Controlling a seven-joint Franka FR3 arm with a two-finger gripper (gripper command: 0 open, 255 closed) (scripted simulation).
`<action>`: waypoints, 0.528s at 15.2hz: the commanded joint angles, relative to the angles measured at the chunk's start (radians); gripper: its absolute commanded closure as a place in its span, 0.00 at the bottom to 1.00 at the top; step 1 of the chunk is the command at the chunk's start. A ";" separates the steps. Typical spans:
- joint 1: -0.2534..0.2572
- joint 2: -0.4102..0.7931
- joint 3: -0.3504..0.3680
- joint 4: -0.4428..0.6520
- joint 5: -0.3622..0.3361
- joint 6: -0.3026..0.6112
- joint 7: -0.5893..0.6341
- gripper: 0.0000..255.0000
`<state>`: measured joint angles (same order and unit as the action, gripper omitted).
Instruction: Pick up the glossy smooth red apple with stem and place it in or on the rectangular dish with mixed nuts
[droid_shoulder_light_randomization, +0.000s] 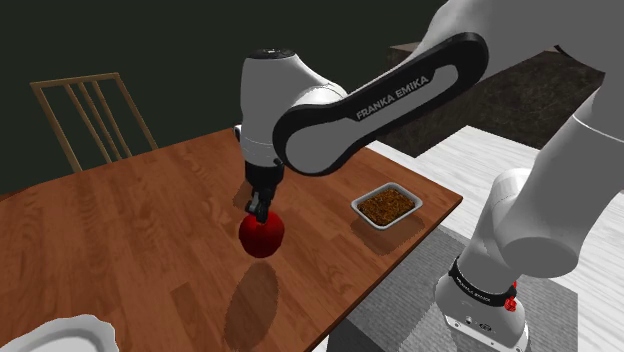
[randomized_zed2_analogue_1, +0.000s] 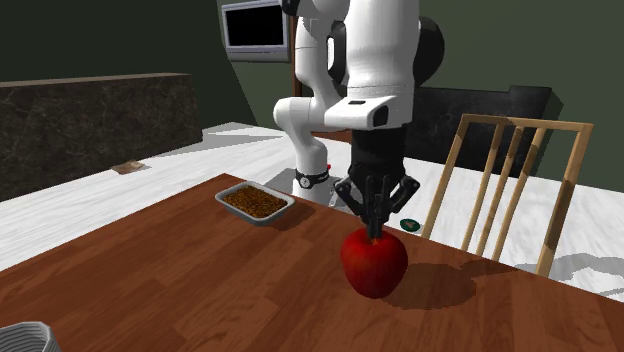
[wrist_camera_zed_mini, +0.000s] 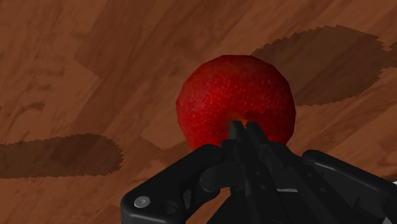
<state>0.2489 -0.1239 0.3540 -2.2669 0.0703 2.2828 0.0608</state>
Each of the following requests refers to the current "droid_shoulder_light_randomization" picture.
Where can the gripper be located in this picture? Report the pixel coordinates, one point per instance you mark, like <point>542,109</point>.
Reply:
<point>263,174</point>

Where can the red apple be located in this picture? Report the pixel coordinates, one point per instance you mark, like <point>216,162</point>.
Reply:
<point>261,239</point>

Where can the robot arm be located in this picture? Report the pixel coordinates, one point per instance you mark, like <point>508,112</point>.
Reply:
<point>292,92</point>

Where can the white tray with brown food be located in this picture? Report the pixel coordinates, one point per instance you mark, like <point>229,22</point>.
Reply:
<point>386,206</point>

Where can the wooden table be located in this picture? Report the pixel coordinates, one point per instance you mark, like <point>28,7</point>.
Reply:
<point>122,229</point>

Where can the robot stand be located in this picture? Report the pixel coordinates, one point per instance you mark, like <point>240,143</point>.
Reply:
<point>400,302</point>

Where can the wooden chair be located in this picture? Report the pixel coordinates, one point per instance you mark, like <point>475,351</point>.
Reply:
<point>100,117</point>

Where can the dark stone counter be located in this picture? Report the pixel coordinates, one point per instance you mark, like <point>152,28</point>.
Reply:
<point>512,107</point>

